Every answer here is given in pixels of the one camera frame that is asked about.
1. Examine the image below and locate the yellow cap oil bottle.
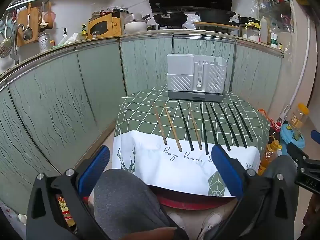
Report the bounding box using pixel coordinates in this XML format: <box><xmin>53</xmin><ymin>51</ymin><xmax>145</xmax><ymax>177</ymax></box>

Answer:
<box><xmin>259</xmin><ymin>140</ymin><xmax>283</xmax><ymax>177</ymax></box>

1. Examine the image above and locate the white bowl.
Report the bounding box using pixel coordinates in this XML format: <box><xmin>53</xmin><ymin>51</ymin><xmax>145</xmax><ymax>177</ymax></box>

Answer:
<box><xmin>124</xmin><ymin>20</ymin><xmax>148</xmax><ymax>33</ymax></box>

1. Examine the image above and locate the metal wall rack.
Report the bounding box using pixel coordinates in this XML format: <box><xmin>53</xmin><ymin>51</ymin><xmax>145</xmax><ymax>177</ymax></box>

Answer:
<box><xmin>6</xmin><ymin>0</ymin><xmax>53</xmax><ymax>12</ymax></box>

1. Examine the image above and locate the black cooking pot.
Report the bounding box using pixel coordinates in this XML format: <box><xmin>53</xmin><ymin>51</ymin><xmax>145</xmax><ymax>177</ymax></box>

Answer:
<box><xmin>194</xmin><ymin>9</ymin><xmax>237</xmax><ymax>23</ymax></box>

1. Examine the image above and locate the metal strainer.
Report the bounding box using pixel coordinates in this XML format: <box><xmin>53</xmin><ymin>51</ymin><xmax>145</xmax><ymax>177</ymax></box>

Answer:
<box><xmin>0</xmin><ymin>15</ymin><xmax>13</xmax><ymax>58</ymax></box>

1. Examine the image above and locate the glass wall shelf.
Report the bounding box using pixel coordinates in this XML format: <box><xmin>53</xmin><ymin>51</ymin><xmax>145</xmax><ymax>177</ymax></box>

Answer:
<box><xmin>255</xmin><ymin>0</ymin><xmax>295</xmax><ymax>33</ymax></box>

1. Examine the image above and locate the red round table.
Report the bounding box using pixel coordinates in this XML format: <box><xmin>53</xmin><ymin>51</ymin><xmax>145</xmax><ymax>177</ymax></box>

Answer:
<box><xmin>147</xmin><ymin>185</ymin><xmax>240</xmax><ymax>210</ymax></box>

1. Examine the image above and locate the clear jar of white powder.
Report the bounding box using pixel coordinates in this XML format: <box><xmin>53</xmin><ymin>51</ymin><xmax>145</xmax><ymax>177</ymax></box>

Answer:
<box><xmin>241</xmin><ymin>26</ymin><xmax>260</xmax><ymax>43</ymax></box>

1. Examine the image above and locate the red label sauce bottle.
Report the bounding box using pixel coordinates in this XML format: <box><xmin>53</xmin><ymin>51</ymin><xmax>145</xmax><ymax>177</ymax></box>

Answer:
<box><xmin>56</xmin><ymin>194</ymin><xmax>79</xmax><ymax>233</ymax></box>

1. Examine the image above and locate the red cap soy sauce bottle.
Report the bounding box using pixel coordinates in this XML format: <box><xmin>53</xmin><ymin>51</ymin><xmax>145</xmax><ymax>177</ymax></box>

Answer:
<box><xmin>269</xmin><ymin>120</ymin><xmax>283</xmax><ymax>143</ymax></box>

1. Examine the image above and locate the black rice cooker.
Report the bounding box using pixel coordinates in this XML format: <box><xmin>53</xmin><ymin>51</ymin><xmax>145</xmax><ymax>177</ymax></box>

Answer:
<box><xmin>237</xmin><ymin>16</ymin><xmax>260</xmax><ymax>25</ymax></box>

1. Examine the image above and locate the green checked tablecloth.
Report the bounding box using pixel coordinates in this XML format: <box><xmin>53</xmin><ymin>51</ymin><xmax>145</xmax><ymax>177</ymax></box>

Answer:
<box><xmin>111</xmin><ymin>85</ymin><xmax>272</xmax><ymax>197</ymax></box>

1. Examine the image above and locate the orange plastic bag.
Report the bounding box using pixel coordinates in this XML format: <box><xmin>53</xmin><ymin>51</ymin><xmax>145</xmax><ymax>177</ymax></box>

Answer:
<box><xmin>257</xmin><ymin>108</ymin><xmax>273</xmax><ymax>123</ymax></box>

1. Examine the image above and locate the person's left leg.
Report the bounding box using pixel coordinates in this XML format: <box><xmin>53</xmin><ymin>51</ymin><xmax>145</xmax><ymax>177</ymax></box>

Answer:
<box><xmin>92</xmin><ymin>169</ymin><xmax>189</xmax><ymax>240</ymax></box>

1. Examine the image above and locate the yellow lid clear jar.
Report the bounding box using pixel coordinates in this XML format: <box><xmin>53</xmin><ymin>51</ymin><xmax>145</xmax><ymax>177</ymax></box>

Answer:
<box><xmin>290</xmin><ymin>103</ymin><xmax>310</xmax><ymax>130</ymax></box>

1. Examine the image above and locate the metal canister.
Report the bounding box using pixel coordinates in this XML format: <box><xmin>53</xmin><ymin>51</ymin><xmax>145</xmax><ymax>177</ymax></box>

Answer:
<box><xmin>38</xmin><ymin>33</ymin><xmax>52</xmax><ymax>53</ymax></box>

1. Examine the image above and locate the white ladle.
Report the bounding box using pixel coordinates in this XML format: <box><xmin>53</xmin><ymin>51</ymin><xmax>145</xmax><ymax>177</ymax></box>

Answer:
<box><xmin>39</xmin><ymin>2</ymin><xmax>49</xmax><ymax>28</ymax></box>

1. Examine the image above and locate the person's right white shoe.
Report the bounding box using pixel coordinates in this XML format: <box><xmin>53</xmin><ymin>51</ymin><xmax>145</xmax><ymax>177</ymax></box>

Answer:
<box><xmin>200</xmin><ymin>211</ymin><xmax>224</xmax><ymax>235</ymax></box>

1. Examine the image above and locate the white plastic utensil holder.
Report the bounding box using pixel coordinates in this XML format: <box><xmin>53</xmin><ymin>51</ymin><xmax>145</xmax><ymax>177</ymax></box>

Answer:
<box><xmin>167</xmin><ymin>53</ymin><xmax>227</xmax><ymax>101</ymax></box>

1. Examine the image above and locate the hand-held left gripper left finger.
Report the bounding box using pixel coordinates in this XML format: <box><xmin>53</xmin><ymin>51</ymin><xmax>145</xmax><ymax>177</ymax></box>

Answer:
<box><xmin>26</xmin><ymin>145</ymin><xmax>112</xmax><ymax>240</ymax></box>

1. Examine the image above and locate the row of green cabinet doors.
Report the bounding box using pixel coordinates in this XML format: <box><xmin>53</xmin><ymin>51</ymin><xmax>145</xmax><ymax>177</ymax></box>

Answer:
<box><xmin>0</xmin><ymin>31</ymin><xmax>284</xmax><ymax>205</ymax></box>

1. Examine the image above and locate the blue plastic container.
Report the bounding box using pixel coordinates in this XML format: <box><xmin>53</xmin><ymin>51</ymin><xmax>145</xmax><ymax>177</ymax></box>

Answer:
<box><xmin>280</xmin><ymin>126</ymin><xmax>306</xmax><ymax>155</ymax></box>

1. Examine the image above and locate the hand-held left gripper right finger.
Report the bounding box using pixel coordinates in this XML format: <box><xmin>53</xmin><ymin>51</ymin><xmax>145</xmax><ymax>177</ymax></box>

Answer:
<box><xmin>197</xmin><ymin>144</ymin><xmax>304</xmax><ymax>240</ymax></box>

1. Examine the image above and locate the gas stove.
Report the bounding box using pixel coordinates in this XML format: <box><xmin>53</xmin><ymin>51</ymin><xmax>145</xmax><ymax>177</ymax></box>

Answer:
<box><xmin>156</xmin><ymin>24</ymin><xmax>187</xmax><ymax>30</ymax></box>

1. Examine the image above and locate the metal spatula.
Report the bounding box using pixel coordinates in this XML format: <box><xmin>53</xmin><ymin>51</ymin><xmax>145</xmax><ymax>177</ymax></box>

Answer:
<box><xmin>23</xmin><ymin>4</ymin><xmax>33</xmax><ymax>42</ymax></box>

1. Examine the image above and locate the white squeeze bottle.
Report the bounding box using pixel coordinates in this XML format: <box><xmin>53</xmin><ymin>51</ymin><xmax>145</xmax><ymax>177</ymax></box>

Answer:
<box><xmin>259</xmin><ymin>16</ymin><xmax>269</xmax><ymax>43</ymax></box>

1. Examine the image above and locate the person's white shoe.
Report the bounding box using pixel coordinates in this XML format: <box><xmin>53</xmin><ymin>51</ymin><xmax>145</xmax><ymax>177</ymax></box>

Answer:
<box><xmin>167</xmin><ymin>212</ymin><xmax>187</xmax><ymax>230</ymax></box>
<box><xmin>200</xmin><ymin>211</ymin><xmax>224</xmax><ymax>235</ymax></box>

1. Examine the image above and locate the long wooden board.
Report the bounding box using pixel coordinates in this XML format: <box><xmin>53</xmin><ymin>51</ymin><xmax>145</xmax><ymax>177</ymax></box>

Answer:
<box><xmin>194</xmin><ymin>21</ymin><xmax>242</xmax><ymax>29</ymax></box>

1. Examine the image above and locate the wooden cutting board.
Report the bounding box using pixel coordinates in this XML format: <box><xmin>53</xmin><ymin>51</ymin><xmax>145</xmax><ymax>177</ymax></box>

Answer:
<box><xmin>16</xmin><ymin>6</ymin><xmax>39</xmax><ymax>47</ymax></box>

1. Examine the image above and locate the yellow microwave oven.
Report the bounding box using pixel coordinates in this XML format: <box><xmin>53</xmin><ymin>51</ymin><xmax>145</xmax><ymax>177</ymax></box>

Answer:
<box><xmin>87</xmin><ymin>14</ymin><xmax>123</xmax><ymax>39</ymax></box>

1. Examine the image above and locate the pile of assorted packets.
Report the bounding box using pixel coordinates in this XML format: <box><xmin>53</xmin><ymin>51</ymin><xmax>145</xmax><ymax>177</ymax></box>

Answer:
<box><xmin>89</xmin><ymin>7</ymin><xmax>125</xmax><ymax>20</ymax></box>

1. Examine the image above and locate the white wall pipe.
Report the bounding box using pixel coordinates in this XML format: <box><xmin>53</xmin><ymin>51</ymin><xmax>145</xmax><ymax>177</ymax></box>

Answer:
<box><xmin>285</xmin><ymin>17</ymin><xmax>314</xmax><ymax>113</ymax></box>

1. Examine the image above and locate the person's left white shoe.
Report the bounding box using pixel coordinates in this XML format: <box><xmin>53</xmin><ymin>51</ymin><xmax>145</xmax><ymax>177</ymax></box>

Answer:
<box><xmin>167</xmin><ymin>212</ymin><xmax>187</xmax><ymax>230</ymax></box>

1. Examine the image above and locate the black wok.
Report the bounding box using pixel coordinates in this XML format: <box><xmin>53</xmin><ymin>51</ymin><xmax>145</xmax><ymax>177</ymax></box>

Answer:
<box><xmin>152</xmin><ymin>9</ymin><xmax>188</xmax><ymax>25</ymax></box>

